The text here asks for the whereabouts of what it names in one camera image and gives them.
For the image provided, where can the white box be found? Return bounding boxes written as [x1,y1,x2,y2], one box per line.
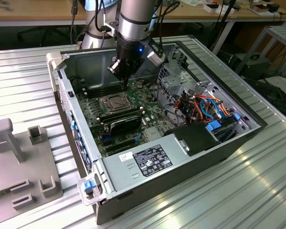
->
[203,2,236,14]

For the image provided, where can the grey parts rack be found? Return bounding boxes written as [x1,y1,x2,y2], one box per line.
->
[0,118,64,221]

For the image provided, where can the black box with handle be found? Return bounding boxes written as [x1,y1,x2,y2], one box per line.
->
[242,53,272,80]

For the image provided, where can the orange yellow power wires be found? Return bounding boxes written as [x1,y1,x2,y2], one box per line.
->
[175,94,232,125]

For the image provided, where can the silver drive cage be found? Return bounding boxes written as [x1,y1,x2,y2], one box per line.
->
[157,62,199,108]

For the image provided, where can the silver chipset heatsink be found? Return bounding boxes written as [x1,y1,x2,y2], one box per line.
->
[144,127,163,142]

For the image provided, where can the black plastic shroud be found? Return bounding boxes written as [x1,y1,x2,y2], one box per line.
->
[165,121,222,157]

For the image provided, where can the green motherboard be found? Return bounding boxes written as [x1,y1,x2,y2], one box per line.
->
[74,77,169,158]

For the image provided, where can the small white wrist camera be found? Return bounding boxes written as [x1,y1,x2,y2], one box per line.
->
[109,59,122,73]

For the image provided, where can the CPU socket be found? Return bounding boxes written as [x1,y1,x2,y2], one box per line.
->
[99,93,132,115]

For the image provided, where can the green spare RAM stick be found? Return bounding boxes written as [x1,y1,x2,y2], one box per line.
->
[0,188,12,200]

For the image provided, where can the silver power supply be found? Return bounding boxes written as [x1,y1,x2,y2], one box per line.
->
[102,133,191,194]

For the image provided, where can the open grey PC case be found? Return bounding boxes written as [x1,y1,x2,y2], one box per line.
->
[45,40,269,226]

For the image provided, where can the installed RAM stick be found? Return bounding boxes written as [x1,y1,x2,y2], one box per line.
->
[99,108,145,125]

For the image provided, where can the pale blue teach pendant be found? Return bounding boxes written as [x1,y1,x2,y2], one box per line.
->
[148,9,158,33]

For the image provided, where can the blue data wire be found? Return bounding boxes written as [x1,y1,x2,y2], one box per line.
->
[199,95,223,121]

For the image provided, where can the large white wrist camera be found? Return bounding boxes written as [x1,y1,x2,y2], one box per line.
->
[146,50,165,65]

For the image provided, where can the clear plastic case handle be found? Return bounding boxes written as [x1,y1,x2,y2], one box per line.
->
[77,173,104,207]

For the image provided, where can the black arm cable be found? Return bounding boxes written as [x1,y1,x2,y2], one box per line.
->
[154,0,182,54]

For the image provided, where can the blue case latch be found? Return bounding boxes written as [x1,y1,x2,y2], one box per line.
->
[83,180,95,193]

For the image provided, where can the brown box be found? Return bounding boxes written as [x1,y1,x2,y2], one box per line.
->
[248,4,269,15]

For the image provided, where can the blue disk carrier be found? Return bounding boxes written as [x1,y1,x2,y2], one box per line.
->
[205,114,241,134]

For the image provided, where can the grey metal shelf frame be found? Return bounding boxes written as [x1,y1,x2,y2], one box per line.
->
[235,25,286,81]

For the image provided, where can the metal socket cover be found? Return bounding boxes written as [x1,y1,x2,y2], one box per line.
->
[101,94,131,115]

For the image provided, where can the black expansion slot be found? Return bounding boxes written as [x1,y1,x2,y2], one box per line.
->
[106,143,137,155]
[102,136,138,149]

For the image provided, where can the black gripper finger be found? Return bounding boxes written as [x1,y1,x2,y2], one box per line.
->
[124,58,145,91]
[106,57,127,91]

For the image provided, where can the wooden desk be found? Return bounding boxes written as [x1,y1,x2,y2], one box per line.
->
[0,0,286,27]

